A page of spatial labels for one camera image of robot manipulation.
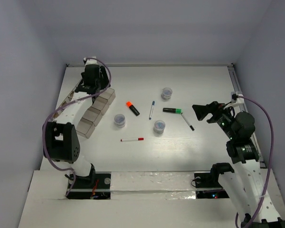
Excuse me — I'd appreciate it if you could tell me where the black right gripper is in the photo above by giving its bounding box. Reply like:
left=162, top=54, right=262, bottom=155
left=192, top=101, right=237, bottom=140

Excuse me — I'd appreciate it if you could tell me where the black-capped white marker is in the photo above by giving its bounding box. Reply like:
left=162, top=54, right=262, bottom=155
left=181, top=113, right=195, bottom=131

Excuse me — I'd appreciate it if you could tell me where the clear paper clip jar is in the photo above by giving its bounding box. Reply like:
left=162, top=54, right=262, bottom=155
left=114, top=114, right=126, bottom=128
left=161, top=87, right=173, bottom=100

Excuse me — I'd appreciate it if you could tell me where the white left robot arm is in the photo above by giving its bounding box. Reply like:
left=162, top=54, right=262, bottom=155
left=42, top=64, right=111, bottom=188

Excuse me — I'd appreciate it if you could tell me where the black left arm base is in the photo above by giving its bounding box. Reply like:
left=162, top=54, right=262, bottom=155
left=65, top=165, right=111, bottom=200

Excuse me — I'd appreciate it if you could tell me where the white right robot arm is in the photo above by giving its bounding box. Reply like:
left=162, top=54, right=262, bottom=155
left=192, top=101, right=285, bottom=228

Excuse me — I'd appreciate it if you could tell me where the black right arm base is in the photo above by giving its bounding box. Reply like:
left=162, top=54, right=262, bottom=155
left=190, top=172, right=229, bottom=199

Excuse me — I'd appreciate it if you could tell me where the green-capped black highlighter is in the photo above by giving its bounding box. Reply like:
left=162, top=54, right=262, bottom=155
left=162, top=108, right=182, bottom=114

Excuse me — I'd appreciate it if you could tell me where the clear three-bin organizer tray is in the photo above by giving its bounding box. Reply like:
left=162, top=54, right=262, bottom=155
left=53, top=79, right=115, bottom=139

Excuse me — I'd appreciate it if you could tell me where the orange-capped black highlighter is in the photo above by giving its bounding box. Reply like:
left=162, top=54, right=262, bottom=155
left=126, top=101, right=140, bottom=116

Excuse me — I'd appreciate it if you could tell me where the clear jar of paper clips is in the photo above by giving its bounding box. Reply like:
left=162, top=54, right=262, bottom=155
left=153, top=120, right=166, bottom=134

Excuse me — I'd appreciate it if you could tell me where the blue-capped white marker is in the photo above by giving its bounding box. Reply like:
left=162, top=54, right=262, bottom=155
left=149, top=101, right=155, bottom=120

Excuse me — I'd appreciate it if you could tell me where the red-capped white marker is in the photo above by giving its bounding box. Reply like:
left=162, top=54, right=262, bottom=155
left=120, top=137, right=144, bottom=142

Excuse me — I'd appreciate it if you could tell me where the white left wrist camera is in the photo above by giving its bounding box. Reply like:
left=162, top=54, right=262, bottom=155
left=83, top=56, right=98, bottom=66

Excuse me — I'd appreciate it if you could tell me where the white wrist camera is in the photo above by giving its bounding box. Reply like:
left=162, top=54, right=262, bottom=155
left=223, top=92, right=244, bottom=110
left=83, top=56, right=98, bottom=66

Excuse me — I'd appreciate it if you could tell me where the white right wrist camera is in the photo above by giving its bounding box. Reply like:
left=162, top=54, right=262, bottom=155
left=223, top=92, right=244, bottom=110

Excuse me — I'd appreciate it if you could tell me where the metal rail on table edge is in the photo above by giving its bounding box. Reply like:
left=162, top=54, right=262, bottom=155
left=227, top=63, right=266, bottom=169

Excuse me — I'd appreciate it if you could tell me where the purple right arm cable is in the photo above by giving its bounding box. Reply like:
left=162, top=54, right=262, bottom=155
left=235, top=95, right=275, bottom=228

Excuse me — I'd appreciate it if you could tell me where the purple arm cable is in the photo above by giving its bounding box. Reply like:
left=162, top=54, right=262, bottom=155
left=235, top=95, right=275, bottom=228
left=42, top=58, right=112, bottom=198

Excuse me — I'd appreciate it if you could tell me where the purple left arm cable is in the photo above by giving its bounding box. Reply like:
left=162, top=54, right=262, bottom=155
left=42, top=58, right=112, bottom=198

